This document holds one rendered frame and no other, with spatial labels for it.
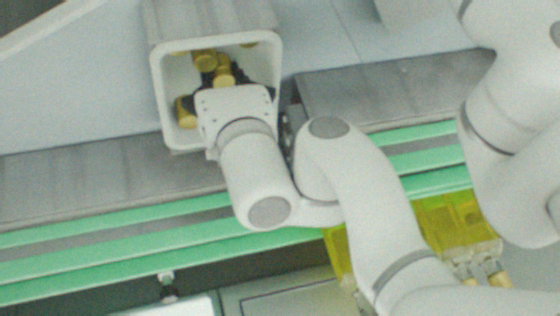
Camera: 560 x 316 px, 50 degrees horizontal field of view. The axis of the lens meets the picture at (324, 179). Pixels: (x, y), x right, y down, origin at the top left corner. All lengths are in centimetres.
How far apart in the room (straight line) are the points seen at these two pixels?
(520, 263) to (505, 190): 66
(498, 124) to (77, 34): 56
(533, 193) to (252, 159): 31
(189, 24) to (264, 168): 24
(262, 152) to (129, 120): 38
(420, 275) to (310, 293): 54
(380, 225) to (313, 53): 45
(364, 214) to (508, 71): 21
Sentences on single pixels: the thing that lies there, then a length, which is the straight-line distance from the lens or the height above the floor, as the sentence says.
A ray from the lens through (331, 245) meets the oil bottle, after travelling 98.
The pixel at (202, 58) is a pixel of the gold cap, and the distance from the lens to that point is 84.
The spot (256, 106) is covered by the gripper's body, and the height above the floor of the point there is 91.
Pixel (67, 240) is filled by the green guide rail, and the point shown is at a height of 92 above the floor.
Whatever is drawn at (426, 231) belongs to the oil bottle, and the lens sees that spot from 101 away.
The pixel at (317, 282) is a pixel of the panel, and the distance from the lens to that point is 110.
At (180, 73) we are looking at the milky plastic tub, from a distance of 92.
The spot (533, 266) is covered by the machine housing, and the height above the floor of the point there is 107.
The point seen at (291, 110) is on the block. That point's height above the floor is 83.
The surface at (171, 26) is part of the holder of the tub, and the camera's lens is 81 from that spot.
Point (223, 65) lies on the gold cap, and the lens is 88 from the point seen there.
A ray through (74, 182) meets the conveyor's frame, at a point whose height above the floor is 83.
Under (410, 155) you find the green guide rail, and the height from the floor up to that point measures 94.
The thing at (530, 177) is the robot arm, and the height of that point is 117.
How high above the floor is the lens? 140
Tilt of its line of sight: 30 degrees down
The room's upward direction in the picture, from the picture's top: 161 degrees clockwise
